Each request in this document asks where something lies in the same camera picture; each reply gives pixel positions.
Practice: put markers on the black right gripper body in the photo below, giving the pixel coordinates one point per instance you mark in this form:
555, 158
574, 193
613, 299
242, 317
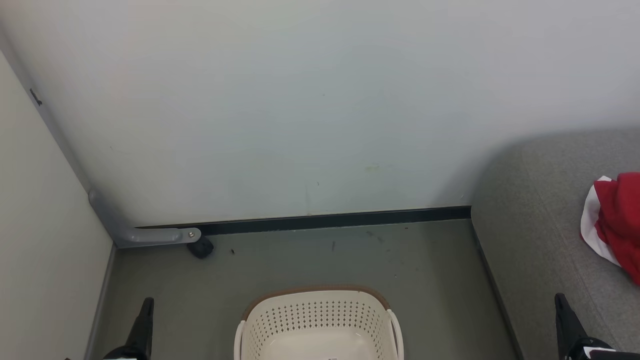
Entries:
595, 352

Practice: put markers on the cream perforated laundry basket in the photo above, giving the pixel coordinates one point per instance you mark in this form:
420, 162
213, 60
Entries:
320, 320

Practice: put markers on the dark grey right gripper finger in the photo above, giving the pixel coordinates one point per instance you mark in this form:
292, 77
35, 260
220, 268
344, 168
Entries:
567, 325

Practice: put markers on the grey metal corner bracket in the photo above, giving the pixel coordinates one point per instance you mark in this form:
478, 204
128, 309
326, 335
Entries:
122, 231

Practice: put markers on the grey fabric sofa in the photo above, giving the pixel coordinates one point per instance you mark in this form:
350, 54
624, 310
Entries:
535, 225

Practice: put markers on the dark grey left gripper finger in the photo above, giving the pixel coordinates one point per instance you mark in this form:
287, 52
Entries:
142, 335

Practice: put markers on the black round caster foot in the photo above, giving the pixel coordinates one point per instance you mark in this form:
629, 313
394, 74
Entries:
201, 248

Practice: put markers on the black baseboard strip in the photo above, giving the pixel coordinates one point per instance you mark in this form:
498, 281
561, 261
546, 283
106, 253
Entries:
350, 218

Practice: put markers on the red and white garment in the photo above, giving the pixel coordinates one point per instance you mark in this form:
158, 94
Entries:
620, 215

